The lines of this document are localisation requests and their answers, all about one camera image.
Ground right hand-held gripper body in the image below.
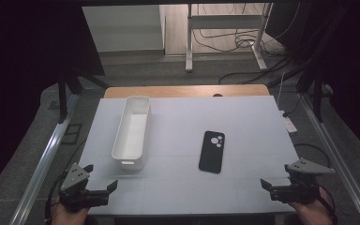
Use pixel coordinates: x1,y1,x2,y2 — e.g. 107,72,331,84
269,157,337,205

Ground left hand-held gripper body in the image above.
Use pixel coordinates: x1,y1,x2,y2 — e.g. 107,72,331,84
58,162,111,214

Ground white plastic storage box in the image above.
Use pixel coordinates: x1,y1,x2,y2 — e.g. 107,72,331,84
111,96,152,172

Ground black phone case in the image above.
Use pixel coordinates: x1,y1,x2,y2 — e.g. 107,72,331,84
198,130,226,174

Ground person's right hand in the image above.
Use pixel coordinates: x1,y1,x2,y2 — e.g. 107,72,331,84
288,187,335,225

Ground person's left hand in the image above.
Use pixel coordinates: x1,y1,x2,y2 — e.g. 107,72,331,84
51,196,90,225

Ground black floor plate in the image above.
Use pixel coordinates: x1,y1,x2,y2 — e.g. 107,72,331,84
60,123,83,145

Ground white power strip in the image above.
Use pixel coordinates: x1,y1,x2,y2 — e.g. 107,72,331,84
279,110,298,134

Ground black metal stand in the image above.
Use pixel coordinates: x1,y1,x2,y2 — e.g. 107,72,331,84
56,69,111,124
266,55,327,124

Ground white table board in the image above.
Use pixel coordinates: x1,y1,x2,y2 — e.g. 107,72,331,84
78,95,301,218

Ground wooden table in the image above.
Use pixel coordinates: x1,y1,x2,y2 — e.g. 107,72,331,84
103,83,271,99

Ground dark curtain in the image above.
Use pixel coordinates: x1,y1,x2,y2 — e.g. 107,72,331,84
266,0,360,163
0,0,106,201

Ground white cabinet panel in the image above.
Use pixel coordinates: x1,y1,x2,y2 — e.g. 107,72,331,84
82,4,167,53

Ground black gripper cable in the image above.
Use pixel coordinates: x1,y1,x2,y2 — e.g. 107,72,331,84
293,142,339,224
44,139,87,224

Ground aluminium floor rail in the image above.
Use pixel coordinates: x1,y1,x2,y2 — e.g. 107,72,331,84
9,93,81,225
298,93,360,225

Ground black floor cables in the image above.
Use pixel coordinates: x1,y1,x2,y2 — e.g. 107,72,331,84
191,3,298,86

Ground white metal desk frame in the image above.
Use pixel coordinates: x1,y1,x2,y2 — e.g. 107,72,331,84
185,3,274,73

